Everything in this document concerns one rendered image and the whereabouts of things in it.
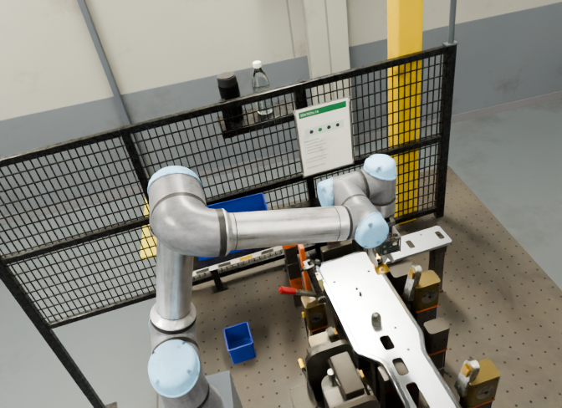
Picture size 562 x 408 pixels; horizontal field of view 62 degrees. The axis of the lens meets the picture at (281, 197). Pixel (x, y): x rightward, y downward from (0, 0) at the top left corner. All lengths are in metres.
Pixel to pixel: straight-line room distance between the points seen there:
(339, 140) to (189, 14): 2.05
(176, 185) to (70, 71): 2.96
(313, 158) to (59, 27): 2.39
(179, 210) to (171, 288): 0.29
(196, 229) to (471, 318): 1.34
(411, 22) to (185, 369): 1.40
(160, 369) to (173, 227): 0.40
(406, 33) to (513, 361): 1.23
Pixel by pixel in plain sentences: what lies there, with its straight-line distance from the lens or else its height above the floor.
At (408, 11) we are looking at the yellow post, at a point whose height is 1.70.
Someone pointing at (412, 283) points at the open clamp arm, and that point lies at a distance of 1.60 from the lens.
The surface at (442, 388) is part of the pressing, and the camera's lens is 1.46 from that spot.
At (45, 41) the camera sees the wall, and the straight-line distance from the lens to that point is 3.86.
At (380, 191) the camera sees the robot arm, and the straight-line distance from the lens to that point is 1.15.
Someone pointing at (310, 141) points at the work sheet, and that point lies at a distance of 1.87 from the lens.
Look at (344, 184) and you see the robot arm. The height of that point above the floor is 1.60.
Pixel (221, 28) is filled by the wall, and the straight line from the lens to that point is 3.72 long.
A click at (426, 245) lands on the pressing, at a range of 1.82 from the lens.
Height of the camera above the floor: 2.25
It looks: 36 degrees down
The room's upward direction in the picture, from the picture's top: 10 degrees counter-clockwise
